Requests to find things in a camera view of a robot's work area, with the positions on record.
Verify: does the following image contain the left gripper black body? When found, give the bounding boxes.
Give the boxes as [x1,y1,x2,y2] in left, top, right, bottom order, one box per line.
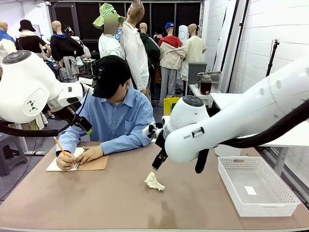
[52,101,84,120]

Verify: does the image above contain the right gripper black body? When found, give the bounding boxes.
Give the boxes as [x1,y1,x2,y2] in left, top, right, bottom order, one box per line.
[155,135,167,153]

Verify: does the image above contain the white paper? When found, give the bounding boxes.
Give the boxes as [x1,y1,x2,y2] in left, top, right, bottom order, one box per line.
[144,171,166,192]

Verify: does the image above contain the yellow pencil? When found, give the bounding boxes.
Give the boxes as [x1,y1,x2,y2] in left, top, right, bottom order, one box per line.
[53,136,67,155]

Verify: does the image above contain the spiral notebook tan cover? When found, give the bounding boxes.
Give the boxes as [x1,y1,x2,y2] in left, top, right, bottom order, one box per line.
[45,146,109,172]

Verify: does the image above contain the person's right forearm blue sleeve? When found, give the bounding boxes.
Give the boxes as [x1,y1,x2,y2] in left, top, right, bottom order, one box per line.
[56,131,83,157]

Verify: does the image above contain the person's left forearm blue sleeve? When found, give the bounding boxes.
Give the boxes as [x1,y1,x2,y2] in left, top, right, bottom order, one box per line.
[100,131,155,155]

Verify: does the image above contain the person's left hand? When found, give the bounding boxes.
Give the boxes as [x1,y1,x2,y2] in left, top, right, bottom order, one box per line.
[75,145,105,165]

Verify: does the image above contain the person's right hand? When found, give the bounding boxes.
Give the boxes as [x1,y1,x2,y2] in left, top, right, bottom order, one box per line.
[56,151,77,171]

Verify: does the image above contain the beige hanging cloth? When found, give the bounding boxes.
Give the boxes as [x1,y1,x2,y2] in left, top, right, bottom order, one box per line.
[28,111,49,131]

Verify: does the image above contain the person torso blue shirt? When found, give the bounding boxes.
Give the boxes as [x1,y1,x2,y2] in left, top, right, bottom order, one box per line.
[79,86,155,143]

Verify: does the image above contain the yellow recycling bag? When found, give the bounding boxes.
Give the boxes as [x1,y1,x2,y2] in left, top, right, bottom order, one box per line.
[163,97,181,116]

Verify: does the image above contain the white desk leg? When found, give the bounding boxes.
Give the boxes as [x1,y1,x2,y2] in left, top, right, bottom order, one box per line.
[14,122,46,156]

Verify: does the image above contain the black baseball cap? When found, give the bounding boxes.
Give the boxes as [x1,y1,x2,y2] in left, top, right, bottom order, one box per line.
[92,55,132,99]

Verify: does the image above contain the gray plastic stool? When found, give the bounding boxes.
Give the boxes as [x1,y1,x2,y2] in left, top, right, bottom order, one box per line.
[0,132,28,177]

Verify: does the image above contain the white lidded trash can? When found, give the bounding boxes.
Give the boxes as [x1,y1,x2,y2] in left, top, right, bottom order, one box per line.
[214,144,242,157]

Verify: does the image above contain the small white table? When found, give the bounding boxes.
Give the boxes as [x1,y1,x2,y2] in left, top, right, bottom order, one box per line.
[188,84,220,102]

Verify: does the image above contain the mannequin black sweater blue collar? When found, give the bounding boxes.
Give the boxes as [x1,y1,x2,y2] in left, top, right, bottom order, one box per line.
[50,20,85,83]

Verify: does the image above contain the white perforated plastic basket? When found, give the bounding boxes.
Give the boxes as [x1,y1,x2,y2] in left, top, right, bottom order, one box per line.
[217,156,301,218]

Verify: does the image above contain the glass jar dark liquid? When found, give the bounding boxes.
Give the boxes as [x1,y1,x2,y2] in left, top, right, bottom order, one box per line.
[199,74,212,95]

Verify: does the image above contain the mannequin black hat black top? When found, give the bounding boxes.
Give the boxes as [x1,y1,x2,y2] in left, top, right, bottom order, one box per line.
[15,19,52,60]

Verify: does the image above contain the figure green hat white shirt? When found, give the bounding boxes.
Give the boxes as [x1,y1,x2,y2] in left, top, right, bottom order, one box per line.
[93,2,126,60]

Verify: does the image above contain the gray bin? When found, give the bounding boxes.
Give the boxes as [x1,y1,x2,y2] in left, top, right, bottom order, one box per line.
[187,62,208,85]

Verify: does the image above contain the mannequin blue white top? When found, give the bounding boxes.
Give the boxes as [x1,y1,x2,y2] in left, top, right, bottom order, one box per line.
[0,21,17,61]

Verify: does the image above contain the mannequin blue cap red jacket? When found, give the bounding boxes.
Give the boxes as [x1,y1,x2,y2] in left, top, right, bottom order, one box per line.
[158,22,188,107]

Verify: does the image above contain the tall mannequin white shirt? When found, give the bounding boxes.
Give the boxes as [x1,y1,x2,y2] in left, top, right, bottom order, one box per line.
[120,0,150,96]

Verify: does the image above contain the stacked metal trays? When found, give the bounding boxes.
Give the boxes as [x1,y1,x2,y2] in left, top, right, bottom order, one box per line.
[197,71,222,92]

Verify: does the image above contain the mannequin dark green hoodie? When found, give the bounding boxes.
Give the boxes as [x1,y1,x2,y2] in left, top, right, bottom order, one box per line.
[139,22,161,102]

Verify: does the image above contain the mannequin cream shirt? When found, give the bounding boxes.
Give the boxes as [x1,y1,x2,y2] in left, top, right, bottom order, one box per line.
[180,23,208,82]

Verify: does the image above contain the white oval appliance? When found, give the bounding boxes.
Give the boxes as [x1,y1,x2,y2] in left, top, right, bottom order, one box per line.
[178,25,190,45]

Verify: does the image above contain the large white side table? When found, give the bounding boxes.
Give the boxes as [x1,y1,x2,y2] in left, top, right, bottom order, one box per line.
[210,92,309,177]

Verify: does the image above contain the black tripod stand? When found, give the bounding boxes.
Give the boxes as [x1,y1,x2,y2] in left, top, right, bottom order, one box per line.
[265,40,281,78]

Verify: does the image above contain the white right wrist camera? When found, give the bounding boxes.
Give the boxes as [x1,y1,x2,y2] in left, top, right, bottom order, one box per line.
[142,122,165,140]

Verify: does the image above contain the left arm black cable sleeve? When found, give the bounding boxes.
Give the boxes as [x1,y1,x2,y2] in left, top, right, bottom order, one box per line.
[0,88,90,138]

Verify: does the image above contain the arm black cable sleeve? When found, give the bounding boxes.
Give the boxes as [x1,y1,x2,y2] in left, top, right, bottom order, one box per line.
[195,99,309,174]
[0,88,90,138]

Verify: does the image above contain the right arm black cable sleeve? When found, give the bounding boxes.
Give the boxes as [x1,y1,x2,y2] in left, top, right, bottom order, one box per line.
[195,99,309,174]

